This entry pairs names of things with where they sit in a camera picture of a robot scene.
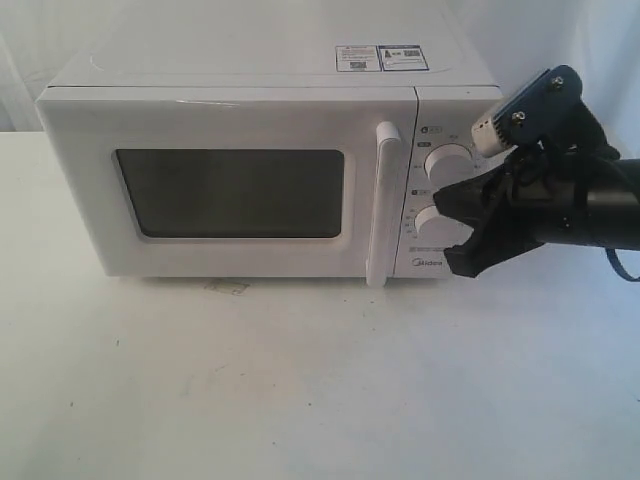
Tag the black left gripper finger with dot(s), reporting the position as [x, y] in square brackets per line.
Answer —
[475, 203]

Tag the white microwave door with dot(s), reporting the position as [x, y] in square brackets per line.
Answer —
[237, 182]

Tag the upper white control knob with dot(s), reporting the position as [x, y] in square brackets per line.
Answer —
[449, 164]

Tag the right blue label sticker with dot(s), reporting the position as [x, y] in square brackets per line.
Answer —
[402, 58]

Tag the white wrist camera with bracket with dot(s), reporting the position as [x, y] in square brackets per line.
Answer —
[534, 110]

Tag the clear tape patch on table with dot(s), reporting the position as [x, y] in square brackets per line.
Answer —
[227, 287]

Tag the white control knob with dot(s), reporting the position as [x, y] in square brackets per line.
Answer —
[433, 227]
[449, 164]

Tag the white microwave oven body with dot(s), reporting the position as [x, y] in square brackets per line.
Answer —
[452, 95]

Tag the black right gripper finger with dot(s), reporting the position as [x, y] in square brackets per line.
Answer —
[493, 243]

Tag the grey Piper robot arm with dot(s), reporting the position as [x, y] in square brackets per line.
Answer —
[613, 205]

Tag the lower white control knob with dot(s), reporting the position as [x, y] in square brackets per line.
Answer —
[433, 227]

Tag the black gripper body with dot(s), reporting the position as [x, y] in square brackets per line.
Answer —
[543, 200]

